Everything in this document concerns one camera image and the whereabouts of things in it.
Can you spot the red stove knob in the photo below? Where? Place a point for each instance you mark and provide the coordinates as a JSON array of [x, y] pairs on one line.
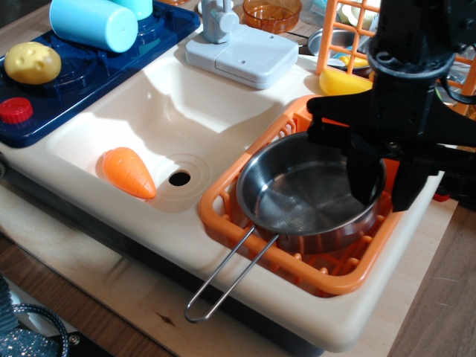
[[16, 110]]

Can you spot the light blue plastic cup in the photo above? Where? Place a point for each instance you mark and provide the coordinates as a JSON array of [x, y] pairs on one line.
[[100, 24]]

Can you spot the yellow toy potato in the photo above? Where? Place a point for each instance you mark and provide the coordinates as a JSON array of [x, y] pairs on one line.
[[32, 63]]

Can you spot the light wooden board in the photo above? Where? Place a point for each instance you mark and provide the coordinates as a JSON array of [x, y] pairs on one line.
[[130, 310]]

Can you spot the cream toy sink unit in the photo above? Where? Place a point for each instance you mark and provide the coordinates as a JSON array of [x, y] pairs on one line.
[[189, 126]]

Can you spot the steel pot in basket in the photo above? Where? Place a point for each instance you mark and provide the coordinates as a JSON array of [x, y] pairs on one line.
[[341, 39]]

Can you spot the orange wire basket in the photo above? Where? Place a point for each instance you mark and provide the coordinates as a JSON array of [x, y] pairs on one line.
[[358, 17]]

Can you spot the orange transparent bowl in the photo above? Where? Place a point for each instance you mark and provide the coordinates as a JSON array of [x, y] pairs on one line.
[[277, 16]]

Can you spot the stainless steel pan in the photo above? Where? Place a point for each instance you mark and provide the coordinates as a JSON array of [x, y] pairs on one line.
[[298, 196]]

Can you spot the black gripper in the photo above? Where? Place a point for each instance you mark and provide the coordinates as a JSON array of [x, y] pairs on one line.
[[401, 117]]

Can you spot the orange toy carrot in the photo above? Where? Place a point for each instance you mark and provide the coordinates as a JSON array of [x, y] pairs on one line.
[[125, 169]]

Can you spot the grey toy faucet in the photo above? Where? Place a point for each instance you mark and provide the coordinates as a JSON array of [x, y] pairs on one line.
[[238, 52]]

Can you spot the yellow toy fruit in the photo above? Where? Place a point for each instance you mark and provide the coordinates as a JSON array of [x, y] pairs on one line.
[[335, 82]]

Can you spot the dark blue toy stove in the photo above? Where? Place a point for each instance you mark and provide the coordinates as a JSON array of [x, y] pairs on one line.
[[88, 74]]

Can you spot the teal plastic cup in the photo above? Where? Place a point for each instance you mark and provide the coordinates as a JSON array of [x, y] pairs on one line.
[[141, 8]]

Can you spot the black red clamp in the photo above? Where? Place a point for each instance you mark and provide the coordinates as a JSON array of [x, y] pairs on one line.
[[463, 196]]

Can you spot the orange plastic drying rack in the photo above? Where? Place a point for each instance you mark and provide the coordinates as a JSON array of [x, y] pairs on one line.
[[337, 272]]

